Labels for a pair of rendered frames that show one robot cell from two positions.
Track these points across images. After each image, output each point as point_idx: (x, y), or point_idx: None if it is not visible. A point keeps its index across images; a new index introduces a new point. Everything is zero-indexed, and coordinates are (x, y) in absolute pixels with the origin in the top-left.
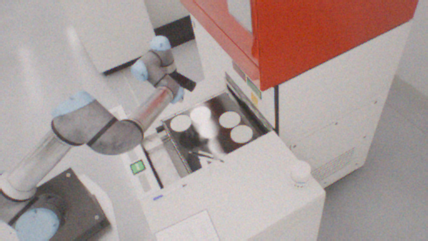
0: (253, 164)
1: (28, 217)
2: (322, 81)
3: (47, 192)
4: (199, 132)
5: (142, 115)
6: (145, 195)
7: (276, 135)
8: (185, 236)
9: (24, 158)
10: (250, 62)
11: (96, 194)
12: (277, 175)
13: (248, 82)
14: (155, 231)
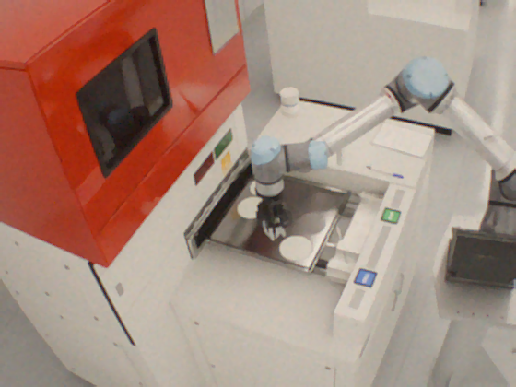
0: (300, 141)
1: None
2: None
3: (491, 233)
4: (294, 221)
5: (369, 99)
6: (405, 188)
7: None
8: (403, 141)
9: (491, 131)
10: (239, 76)
11: (442, 278)
12: (297, 123)
13: (217, 150)
14: (420, 158)
